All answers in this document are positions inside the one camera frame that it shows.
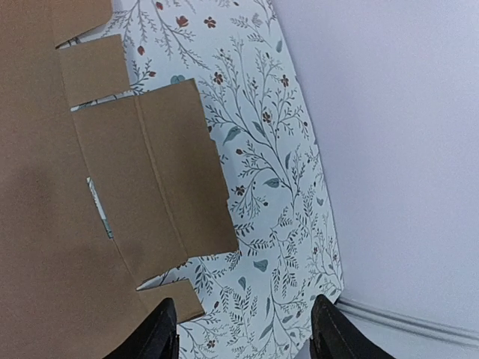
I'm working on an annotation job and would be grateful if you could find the floral patterned table mat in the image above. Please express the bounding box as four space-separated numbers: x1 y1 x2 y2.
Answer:
73 1 344 358

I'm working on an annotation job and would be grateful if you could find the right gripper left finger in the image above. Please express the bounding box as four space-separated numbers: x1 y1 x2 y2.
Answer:
104 298 179 359

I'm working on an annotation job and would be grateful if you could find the brown cardboard box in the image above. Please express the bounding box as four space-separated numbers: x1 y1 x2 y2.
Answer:
1 1 238 358

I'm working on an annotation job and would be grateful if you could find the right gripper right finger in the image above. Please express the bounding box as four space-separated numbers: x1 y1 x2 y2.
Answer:
309 294 385 359

